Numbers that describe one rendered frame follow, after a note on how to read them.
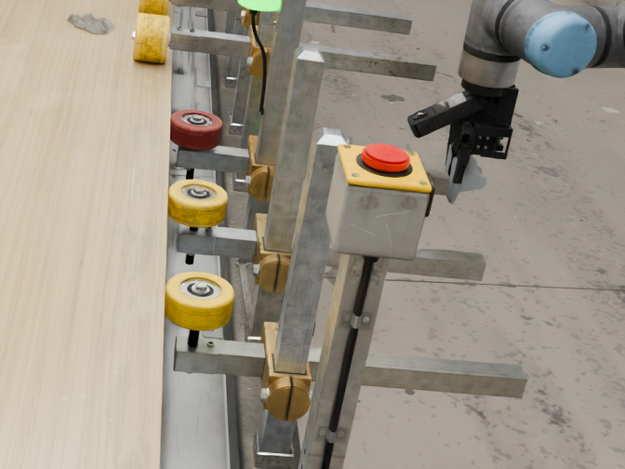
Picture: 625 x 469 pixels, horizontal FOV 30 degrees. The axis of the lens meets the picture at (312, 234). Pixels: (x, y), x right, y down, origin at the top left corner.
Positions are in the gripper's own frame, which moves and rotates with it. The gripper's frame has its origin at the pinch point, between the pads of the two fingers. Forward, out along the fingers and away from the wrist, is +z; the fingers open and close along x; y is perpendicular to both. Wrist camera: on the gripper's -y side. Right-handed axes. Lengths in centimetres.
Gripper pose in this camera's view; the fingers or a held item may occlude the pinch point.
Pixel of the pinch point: (446, 194)
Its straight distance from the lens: 190.7
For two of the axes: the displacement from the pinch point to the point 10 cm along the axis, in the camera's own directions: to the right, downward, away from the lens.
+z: -1.4, 8.8, 4.6
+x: -0.9, -4.7, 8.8
